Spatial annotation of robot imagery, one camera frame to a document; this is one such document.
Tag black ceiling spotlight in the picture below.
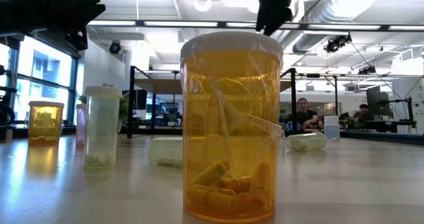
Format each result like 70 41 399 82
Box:
109 40 122 55
357 66 377 76

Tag black monitor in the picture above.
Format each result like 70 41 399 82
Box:
366 90 392 117

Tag silver ventilation duct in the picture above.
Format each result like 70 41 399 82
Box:
291 0 365 55

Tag black metal table frame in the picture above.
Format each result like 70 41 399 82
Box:
0 126 424 146

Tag black spotlight cluster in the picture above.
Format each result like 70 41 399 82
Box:
323 34 353 54

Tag pale green pill bottle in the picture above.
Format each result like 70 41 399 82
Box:
83 85 124 170
286 132 329 152
148 137 184 167

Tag short wide orange pill bottle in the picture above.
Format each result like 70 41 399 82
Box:
28 100 66 147

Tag large window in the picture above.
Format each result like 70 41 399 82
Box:
0 34 80 127

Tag blue white round object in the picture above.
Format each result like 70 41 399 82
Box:
284 121 305 134

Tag person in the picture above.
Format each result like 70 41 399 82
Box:
352 103 374 121
295 97 321 129

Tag wooden shelf black metal frame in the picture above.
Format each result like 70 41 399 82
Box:
127 65 298 142

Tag green potted plant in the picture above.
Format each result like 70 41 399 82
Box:
78 83 130 134

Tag clear pill bottle white cap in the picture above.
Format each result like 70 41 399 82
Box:
323 115 341 142

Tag white ring lamp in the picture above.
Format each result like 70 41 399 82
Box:
193 0 213 13

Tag long ceiling light bar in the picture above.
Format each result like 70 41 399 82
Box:
86 19 424 32

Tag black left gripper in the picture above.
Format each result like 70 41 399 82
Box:
0 0 107 51

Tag orange bottle with clear tape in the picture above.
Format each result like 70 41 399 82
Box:
180 30 286 224

